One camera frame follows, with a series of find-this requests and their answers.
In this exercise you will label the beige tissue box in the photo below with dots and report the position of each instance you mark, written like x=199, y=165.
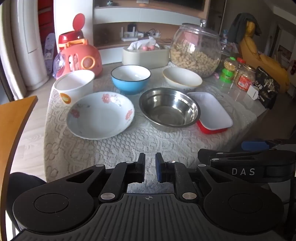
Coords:
x=144, y=59

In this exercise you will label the red label jar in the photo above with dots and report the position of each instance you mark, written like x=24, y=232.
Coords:
x=245, y=80

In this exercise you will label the red cabinet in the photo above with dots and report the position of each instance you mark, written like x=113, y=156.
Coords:
x=45, y=20

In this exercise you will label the white standing air conditioner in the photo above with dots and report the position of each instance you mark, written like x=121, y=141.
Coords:
x=30, y=34

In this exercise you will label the cream shallow bowl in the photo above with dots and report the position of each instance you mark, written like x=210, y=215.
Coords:
x=182, y=78

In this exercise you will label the purple skateboard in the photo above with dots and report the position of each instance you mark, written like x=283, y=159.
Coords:
x=49, y=53

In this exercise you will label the wooden side table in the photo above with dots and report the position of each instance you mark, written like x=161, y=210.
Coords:
x=16, y=120

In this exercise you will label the red and white rectangular dish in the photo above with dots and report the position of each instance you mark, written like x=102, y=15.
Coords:
x=214, y=111

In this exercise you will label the glass jar of peanuts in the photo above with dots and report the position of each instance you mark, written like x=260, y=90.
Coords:
x=196, y=60

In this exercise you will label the blue bowl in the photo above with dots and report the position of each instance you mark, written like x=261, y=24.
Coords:
x=129, y=87

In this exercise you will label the tall white bowl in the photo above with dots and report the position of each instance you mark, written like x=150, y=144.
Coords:
x=76, y=90

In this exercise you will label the white floral plate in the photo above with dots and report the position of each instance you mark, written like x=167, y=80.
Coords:
x=99, y=121

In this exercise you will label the black snack bag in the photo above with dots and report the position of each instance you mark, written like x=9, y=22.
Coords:
x=268, y=87

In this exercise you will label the white and wood cabinet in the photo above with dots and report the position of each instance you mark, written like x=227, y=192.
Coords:
x=148, y=14

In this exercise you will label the white tissue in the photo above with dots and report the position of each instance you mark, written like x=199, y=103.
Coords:
x=141, y=43

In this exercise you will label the small white box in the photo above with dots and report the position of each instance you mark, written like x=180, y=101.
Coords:
x=253, y=92

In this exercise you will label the coral toy carrier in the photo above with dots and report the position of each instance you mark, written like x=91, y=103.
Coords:
x=85, y=60

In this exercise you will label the white power strip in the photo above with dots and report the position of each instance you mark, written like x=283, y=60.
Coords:
x=155, y=34

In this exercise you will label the small black device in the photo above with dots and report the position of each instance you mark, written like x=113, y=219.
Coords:
x=131, y=27

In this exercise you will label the stainless steel bowl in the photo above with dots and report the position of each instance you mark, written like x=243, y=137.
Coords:
x=168, y=109

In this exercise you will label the white router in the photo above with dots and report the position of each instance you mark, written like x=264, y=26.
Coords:
x=130, y=37

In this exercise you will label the white lace tablecloth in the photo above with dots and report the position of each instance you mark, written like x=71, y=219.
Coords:
x=161, y=143

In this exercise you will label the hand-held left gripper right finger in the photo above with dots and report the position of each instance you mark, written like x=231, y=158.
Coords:
x=159, y=168

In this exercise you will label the green lid jar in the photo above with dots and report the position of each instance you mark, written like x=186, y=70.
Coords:
x=227, y=73

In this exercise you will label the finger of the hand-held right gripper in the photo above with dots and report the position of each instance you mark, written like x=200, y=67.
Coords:
x=254, y=145
x=205, y=154

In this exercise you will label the dark grey cloth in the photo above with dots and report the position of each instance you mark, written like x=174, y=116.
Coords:
x=241, y=25

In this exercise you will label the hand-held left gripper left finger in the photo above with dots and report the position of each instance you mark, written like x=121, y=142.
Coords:
x=141, y=166

